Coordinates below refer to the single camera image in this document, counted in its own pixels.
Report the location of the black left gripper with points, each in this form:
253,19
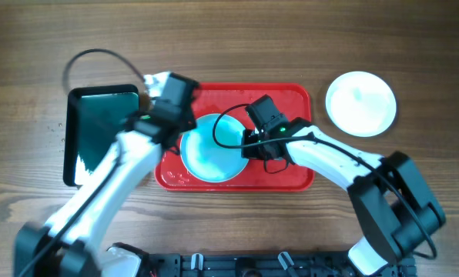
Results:
195,125

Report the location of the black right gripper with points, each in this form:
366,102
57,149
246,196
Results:
247,154

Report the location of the light blue plate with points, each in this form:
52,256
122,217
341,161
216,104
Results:
204,158

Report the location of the white round plate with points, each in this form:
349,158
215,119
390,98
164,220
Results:
361,104

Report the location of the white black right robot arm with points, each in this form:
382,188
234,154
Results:
393,203

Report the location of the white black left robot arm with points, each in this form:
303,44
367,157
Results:
68,243

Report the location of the black water tray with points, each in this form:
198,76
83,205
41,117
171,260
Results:
94,116

